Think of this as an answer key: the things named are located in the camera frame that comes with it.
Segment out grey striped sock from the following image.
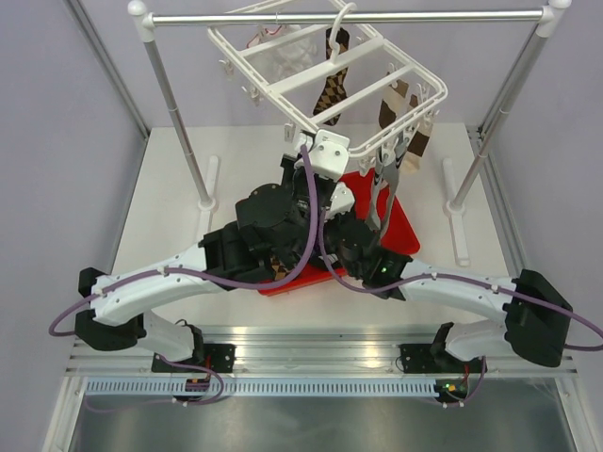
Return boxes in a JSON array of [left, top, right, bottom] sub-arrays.
[[366, 149, 391, 235], [379, 136, 406, 238]]

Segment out white glove with red trim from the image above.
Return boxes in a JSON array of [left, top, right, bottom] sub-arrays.
[[246, 24, 318, 84]]

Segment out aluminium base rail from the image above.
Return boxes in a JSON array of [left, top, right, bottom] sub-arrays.
[[65, 324, 579, 376]]

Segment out beige brown striped sock left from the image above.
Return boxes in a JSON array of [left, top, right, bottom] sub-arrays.
[[378, 78, 409, 129]]

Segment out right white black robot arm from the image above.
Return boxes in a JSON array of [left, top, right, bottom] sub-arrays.
[[319, 218, 573, 372]]

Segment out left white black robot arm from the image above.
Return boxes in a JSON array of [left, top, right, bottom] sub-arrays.
[[74, 153, 345, 372]]

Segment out grey striped sock back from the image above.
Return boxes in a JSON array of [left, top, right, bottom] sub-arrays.
[[379, 136, 406, 238]]

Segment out brown argyle sock hanging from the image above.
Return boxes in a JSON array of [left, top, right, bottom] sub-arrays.
[[313, 28, 350, 116]]

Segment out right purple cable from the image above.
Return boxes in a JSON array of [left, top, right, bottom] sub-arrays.
[[318, 206, 603, 352]]

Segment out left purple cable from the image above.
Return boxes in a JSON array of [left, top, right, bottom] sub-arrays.
[[47, 145, 326, 415]]

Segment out grey striped sock front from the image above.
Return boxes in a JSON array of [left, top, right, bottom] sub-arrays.
[[366, 149, 391, 235]]

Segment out brown argyle sock in bin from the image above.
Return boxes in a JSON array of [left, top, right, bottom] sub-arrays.
[[270, 255, 292, 282]]

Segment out red plastic bin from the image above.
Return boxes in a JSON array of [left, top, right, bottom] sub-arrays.
[[259, 169, 420, 297]]

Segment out beige brown striped sock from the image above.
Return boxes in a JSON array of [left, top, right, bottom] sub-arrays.
[[378, 78, 409, 129], [401, 110, 439, 174]]

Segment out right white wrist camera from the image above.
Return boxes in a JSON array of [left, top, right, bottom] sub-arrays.
[[326, 182, 355, 220]]

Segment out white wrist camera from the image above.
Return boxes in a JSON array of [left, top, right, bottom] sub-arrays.
[[326, 182, 355, 220], [294, 129, 350, 181]]

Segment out metal clothes rack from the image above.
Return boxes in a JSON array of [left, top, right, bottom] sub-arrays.
[[125, 0, 577, 267]]

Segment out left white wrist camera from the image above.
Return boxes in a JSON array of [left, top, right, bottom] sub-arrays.
[[294, 129, 350, 181]]

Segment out white slotted cable duct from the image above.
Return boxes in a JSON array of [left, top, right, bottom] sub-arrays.
[[86, 378, 439, 397]]

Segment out white clip sock hanger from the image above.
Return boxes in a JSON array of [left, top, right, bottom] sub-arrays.
[[207, 1, 448, 158]]

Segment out beige brown striped sock right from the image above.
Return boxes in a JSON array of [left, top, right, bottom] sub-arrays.
[[401, 110, 439, 174]]

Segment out purple cable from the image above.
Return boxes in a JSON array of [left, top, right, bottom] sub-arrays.
[[318, 206, 603, 352], [47, 145, 326, 415]]

